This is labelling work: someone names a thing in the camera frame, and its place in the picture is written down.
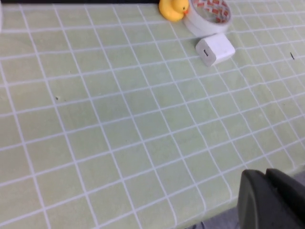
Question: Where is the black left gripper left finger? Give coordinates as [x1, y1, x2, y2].
[237, 169, 290, 229]

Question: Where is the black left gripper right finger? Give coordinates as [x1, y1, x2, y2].
[265, 168, 305, 229]

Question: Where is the white charger block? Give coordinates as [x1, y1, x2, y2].
[195, 32, 236, 67]

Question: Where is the green checked tablecloth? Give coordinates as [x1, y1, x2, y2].
[0, 1, 305, 229]

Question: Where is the clear tape roll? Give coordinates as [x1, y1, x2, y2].
[183, 0, 232, 38]

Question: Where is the yellow rubber duck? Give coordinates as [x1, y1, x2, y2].
[159, 0, 190, 22]

